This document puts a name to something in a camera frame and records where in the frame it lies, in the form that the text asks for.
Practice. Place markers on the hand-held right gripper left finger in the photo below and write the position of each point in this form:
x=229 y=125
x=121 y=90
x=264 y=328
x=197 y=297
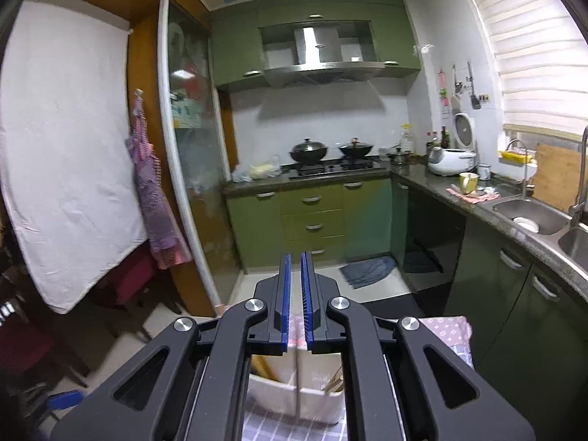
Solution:
x=285 y=294

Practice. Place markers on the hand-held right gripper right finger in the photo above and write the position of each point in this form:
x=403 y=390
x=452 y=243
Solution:
x=307 y=294

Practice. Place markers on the white utensil holder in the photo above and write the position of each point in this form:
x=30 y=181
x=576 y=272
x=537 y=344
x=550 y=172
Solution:
x=312 y=404

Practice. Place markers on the grey-blue floor mat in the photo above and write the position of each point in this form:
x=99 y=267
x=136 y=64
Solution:
x=367 y=272

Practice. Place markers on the green lower cabinets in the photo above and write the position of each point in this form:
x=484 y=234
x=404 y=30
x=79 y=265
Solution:
x=312 y=216

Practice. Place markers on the green cabinets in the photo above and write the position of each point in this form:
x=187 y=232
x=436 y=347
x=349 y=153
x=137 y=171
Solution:
x=312 y=216
x=234 y=46

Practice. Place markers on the wooden chopstick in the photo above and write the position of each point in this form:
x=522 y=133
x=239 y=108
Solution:
x=339 y=379
x=330 y=386

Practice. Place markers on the plastic bag with yellow food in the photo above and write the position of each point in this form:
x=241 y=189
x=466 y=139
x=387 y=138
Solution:
x=259 y=170

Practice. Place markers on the black gas stove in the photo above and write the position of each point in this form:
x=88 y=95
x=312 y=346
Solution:
x=335 y=169

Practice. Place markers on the purple plaid tablecloth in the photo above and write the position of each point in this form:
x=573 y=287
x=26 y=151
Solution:
x=275 y=429

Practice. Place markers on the black wok with lid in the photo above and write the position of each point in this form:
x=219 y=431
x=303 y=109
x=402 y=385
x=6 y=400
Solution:
x=308 y=151
x=356 y=149

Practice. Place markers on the lilac patterned cloth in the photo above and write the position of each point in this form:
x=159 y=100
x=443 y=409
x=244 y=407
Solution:
x=445 y=328

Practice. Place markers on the dark red chair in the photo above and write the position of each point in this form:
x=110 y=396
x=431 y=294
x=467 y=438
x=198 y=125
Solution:
x=27 y=344
x=128 y=280

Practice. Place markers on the small steel pot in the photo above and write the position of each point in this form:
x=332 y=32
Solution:
x=398 y=157

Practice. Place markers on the purple checkered apron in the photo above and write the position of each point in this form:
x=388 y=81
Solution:
x=154 y=193

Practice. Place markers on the glass sliding door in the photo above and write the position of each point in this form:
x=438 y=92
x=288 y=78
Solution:
x=193 y=147

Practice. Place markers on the clear plastic bottle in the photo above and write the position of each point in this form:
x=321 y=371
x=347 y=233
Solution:
x=406 y=140

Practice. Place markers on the pink dish cloth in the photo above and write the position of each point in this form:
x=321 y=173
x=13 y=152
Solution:
x=473 y=198

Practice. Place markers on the white rice cooker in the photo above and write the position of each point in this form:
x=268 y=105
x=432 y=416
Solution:
x=448 y=163

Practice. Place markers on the yellow-green mug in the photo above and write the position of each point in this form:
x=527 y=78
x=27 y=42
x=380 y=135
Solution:
x=467 y=183

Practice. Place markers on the dark condiment bottles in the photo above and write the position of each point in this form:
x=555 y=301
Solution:
x=443 y=138

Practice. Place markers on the white enamel cup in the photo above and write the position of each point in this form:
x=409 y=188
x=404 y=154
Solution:
x=483 y=172

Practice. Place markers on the steel range hood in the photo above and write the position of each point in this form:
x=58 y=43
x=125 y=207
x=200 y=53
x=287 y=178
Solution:
x=321 y=71

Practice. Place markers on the white bowl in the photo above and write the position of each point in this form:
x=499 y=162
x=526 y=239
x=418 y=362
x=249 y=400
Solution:
x=526 y=224

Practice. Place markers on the blue plastic item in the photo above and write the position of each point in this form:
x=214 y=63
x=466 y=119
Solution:
x=64 y=398

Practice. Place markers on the pink hanging tool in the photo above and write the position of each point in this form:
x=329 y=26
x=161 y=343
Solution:
x=442 y=89

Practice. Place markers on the thin steel tap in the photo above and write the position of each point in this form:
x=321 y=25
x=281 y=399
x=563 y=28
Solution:
x=524 y=174

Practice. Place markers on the yellow sink rack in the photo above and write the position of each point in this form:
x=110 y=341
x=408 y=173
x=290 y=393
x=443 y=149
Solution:
x=515 y=156

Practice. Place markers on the stainless double sink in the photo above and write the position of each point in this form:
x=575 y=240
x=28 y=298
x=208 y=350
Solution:
x=546 y=220

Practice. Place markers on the green upper cabinets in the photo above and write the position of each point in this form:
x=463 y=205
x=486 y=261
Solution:
x=234 y=46

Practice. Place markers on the black hanging spatula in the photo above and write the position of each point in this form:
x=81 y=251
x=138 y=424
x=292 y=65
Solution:
x=474 y=101

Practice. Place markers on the hanging ladle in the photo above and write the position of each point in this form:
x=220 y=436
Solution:
x=457 y=86

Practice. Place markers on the white hanging sheet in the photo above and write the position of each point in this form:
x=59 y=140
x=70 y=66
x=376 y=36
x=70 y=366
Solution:
x=69 y=147

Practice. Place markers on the wooden cutting board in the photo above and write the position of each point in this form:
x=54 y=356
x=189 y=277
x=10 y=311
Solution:
x=556 y=177

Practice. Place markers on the steel kitchen faucet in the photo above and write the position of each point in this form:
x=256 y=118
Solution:
x=579 y=183

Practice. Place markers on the white window blind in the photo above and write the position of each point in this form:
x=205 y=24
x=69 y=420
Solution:
x=528 y=41

